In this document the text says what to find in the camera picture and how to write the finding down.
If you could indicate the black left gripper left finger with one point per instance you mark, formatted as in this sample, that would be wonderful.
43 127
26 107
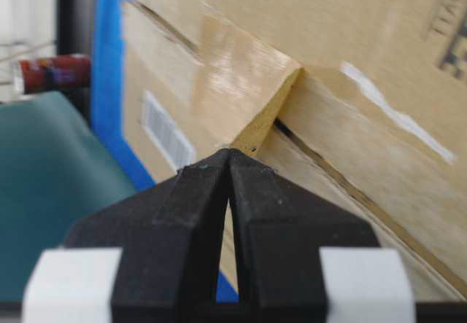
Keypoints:
170 236

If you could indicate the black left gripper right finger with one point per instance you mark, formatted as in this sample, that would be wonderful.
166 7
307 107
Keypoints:
279 228

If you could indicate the beige tape strip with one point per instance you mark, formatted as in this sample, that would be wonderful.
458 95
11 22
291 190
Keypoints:
241 85

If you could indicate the brown cardboard box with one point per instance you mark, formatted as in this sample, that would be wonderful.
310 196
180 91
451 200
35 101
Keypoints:
375 122

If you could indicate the red printed can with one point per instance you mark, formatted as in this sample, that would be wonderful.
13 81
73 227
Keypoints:
39 75

